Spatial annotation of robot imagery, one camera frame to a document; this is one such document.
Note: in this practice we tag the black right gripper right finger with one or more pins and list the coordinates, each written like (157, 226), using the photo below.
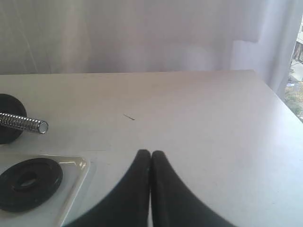
(172, 203)

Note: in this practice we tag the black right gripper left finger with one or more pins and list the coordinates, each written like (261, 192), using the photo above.
(127, 205)

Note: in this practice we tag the black weight plate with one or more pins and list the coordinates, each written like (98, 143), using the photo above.
(28, 184)
(10, 104)

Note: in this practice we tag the chrome threaded dumbbell bar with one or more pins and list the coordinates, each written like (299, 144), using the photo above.
(22, 123)

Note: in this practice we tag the white plastic tray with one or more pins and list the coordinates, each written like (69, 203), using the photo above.
(63, 207)

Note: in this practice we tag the white curtain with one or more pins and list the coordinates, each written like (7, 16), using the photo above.
(85, 36)

